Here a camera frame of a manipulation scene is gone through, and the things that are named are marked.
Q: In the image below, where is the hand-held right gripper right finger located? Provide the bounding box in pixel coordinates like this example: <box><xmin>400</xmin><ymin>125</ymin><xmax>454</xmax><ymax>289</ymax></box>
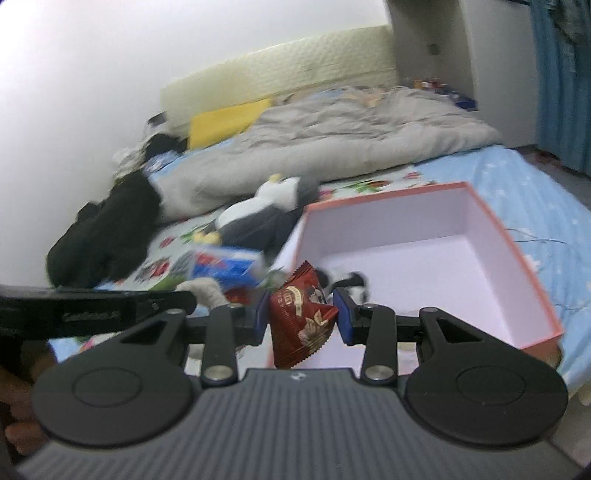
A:
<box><xmin>332</xmin><ymin>287</ymin><xmax>492</xmax><ymax>385</ymax></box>

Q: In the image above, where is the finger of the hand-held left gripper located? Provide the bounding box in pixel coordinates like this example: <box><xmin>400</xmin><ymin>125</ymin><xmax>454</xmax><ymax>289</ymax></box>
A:
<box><xmin>130</xmin><ymin>292</ymin><xmax>197</xmax><ymax>325</ymax></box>

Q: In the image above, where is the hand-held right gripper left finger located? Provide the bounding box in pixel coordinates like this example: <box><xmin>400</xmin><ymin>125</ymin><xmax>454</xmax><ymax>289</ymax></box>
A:
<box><xmin>106</xmin><ymin>293</ymin><xmax>271</xmax><ymax>387</ymax></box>

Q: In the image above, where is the red snack packet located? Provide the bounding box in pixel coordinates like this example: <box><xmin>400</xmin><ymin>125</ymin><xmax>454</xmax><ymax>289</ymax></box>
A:
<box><xmin>268</xmin><ymin>261</ymin><xmax>341</xmax><ymax>370</ymax></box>
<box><xmin>225</xmin><ymin>287</ymin><xmax>256</xmax><ymax>306</ymax></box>

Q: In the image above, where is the small panda plush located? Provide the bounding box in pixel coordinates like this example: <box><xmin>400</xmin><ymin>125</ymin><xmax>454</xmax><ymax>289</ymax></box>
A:
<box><xmin>322</xmin><ymin>271</ymin><xmax>371</xmax><ymax>304</ymax></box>

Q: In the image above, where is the blue tissue packet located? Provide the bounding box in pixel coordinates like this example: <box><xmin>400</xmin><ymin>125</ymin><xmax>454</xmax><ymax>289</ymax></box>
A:
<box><xmin>184</xmin><ymin>246</ymin><xmax>271</xmax><ymax>291</ymax></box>

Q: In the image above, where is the pink cardboard box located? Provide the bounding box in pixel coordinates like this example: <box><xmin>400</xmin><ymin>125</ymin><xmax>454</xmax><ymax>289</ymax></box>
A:
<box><xmin>265</xmin><ymin>181</ymin><xmax>565</xmax><ymax>371</ymax></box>

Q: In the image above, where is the person's left hand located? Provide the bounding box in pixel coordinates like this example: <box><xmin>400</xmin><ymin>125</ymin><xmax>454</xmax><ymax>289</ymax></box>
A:
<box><xmin>0</xmin><ymin>366</ymin><xmax>48</xmax><ymax>459</ymax></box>

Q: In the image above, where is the floral printed bedsheet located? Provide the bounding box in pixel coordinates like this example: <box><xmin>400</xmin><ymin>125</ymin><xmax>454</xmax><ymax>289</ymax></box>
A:
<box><xmin>90</xmin><ymin>165</ymin><xmax>437</xmax><ymax>301</ymax></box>

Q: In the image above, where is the black clothing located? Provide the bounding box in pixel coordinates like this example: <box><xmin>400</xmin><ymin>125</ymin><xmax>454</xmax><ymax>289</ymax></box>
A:
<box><xmin>46</xmin><ymin>172</ymin><xmax>163</xmax><ymax>288</ymax></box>

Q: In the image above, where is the grey penguin plush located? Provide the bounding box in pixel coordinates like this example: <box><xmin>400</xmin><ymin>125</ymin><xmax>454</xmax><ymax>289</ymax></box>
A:
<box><xmin>193</xmin><ymin>174</ymin><xmax>320</xmax><ymax>260</ymax></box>

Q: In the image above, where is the blue printed pillow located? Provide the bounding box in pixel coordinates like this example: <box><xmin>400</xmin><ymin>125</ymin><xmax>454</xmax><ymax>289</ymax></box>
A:
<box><xmin>142</xmin><ymin>150</ymin><xmax>186</xmax><ymax>175</ymax></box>

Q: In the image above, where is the white crumpled cloth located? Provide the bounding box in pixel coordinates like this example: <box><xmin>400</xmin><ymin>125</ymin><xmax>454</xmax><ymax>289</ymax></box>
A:
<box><xmin>112</xmin><ymin>142</ymin><xmax>149</xmax><ymax>177</ymax></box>

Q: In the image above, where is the black bag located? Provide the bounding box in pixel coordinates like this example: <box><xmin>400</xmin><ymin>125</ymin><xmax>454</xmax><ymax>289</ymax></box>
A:
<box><xmin>144</xmin><ymin>133</ymin><xmax>188</xmax><ymax>163</ymax></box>

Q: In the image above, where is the grey duvet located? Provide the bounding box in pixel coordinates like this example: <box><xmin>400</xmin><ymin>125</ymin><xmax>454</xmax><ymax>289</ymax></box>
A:
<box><xmin>152</xmin><ymin>87</ymin><xmax>505</xmax><ymax>223</ymax></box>

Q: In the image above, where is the yellow pillow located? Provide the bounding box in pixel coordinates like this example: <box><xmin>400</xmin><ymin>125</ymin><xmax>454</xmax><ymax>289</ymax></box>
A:
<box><xmin>188</xmin><ymin>98</ymin><xmax>274</xmax><ymax>151</ymax></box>

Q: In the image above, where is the row of small bottles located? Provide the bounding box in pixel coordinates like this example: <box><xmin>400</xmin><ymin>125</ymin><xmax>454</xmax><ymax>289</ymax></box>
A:
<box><xmin>412</xmin><ymin>76</ymin><xmax>452</xmax><ymax>92</ymax></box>

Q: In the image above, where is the cream quilted headboard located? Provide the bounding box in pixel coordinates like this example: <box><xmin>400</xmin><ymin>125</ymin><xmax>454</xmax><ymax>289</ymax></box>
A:
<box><xmin>160</xmin><ymin>25</ymin><xmax>400</xmax><ymax>126</ymax></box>

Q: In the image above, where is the white wardrobe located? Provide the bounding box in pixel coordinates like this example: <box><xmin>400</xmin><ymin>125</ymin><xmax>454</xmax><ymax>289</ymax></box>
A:
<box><xmin>387</xmin><ymin>0</ymin><xmax>542</xmax><ymax>149</ymax></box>

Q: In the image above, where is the blue curtain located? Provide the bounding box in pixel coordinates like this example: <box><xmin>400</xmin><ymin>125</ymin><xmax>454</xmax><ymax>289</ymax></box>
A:
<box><xmin>527</xmin><ymin>0</ymin><xmax>591</xmax><ymax>182</ymax></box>

